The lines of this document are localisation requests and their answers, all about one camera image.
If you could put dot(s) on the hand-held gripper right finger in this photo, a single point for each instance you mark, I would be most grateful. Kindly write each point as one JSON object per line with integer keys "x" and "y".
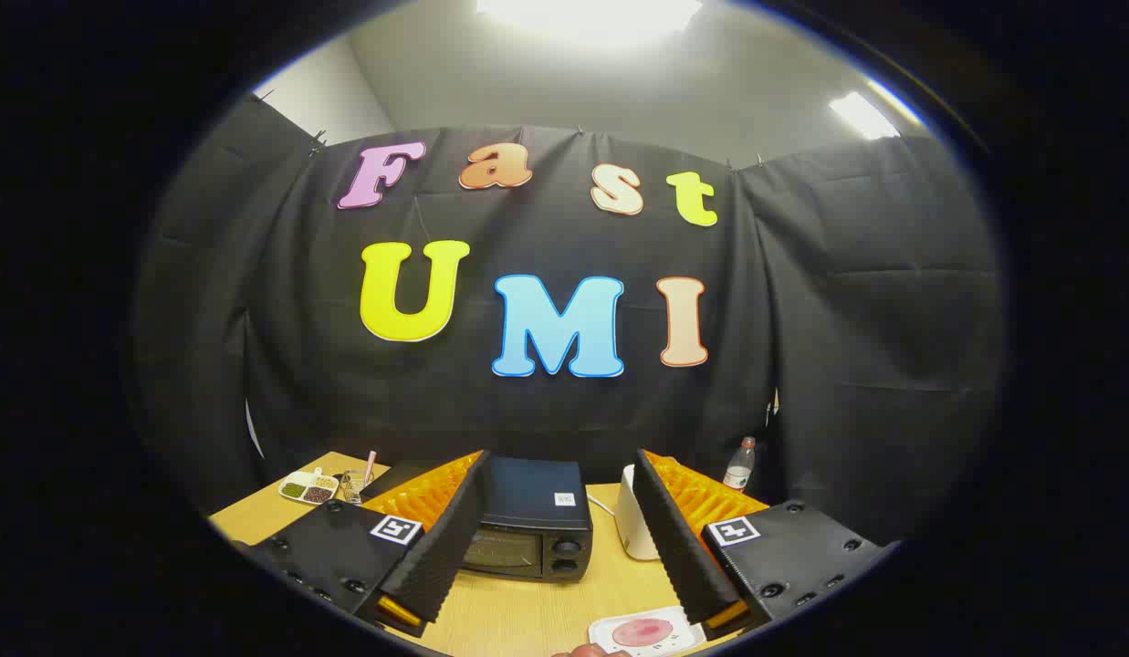
{"x": 678, "y": 538}

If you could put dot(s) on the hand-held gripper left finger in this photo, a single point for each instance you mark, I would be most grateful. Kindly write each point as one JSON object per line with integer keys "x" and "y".
{"x": 450, "y": 538}

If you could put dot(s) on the black toaster oven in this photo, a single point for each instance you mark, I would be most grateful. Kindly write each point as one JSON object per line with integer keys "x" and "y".
{"x": 527, "y": 493}

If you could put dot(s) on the pink ham slice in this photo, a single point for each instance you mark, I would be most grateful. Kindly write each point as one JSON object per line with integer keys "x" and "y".
{"x": 642, "y": 631}

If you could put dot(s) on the white square plate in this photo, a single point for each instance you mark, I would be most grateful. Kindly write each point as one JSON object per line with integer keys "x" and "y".
{"x": 687, "y": 639}

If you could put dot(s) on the white bread toaster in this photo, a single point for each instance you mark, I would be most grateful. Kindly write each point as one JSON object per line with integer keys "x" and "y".
{"x": 630, "y": 520}

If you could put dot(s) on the clear water bottle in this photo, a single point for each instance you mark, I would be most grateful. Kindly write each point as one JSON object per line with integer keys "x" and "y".
{"x": 738, "y": 470}

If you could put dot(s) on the pink stick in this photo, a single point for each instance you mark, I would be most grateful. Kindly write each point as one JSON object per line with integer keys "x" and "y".
{"x": 370, "y": 465}

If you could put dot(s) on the clear glass cup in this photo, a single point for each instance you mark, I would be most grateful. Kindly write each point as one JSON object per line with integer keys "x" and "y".
{"x": 352, "y": 488}

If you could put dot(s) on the white divided snack dish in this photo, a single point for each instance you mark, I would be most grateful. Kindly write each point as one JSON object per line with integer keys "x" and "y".
{"x": 307, "y": 488}

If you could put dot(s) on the black backdrop cloth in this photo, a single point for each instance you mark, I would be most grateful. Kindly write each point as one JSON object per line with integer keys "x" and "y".
{"x": 801, "y": 319}

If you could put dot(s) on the small ceiling light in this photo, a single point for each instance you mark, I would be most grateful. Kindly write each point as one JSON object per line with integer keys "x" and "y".
{"x": 862, "y": 116}

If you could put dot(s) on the large ceiling light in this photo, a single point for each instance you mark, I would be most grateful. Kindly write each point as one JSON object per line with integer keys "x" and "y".
{"x": 587, "y": 14}

